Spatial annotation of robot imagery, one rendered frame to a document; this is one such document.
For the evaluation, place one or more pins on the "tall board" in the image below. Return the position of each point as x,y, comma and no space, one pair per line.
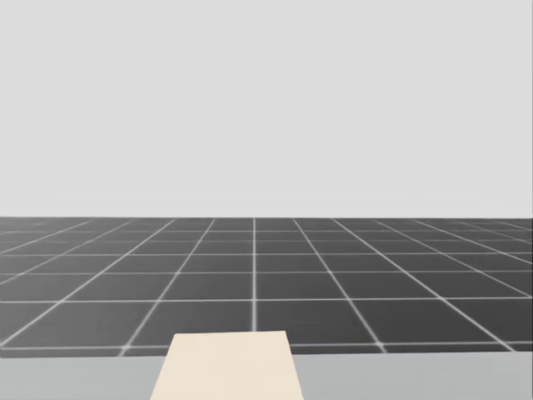
227,366

